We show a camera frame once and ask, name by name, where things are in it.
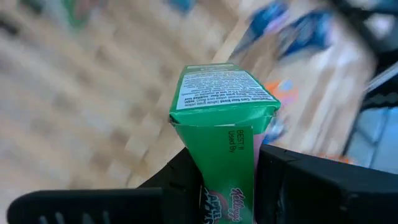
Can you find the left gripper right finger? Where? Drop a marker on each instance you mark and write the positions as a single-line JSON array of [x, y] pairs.
[[326, 193]]

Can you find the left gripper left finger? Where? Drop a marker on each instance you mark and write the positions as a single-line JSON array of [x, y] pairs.
[[93, 205]]

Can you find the blue Rice Krispies box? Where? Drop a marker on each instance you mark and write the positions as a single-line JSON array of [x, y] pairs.
[[182, 3]]

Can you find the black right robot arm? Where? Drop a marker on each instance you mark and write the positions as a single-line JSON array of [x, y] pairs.
[[345, 6]]

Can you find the wooden slatted shelf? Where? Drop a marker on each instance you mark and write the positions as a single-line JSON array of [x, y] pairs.
[[77, 93]]

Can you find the black aluminium frame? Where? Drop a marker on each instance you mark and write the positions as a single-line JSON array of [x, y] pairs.
[[385, 99]]

